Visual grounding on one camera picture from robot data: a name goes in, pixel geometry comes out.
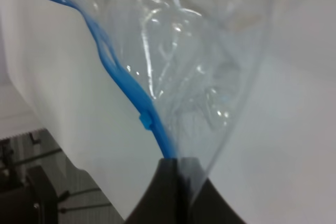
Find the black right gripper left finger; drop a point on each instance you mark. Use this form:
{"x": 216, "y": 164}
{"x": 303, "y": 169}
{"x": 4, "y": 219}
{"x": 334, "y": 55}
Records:
{"x": 158, "y": 204}

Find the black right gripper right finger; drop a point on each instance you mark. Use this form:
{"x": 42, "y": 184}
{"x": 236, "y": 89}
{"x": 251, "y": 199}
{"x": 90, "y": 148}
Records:
{"x": 200, "y": 202}

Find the clear zip bag blue seal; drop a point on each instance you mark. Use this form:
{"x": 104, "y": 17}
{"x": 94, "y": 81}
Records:
{"x": 186, "y": 66}

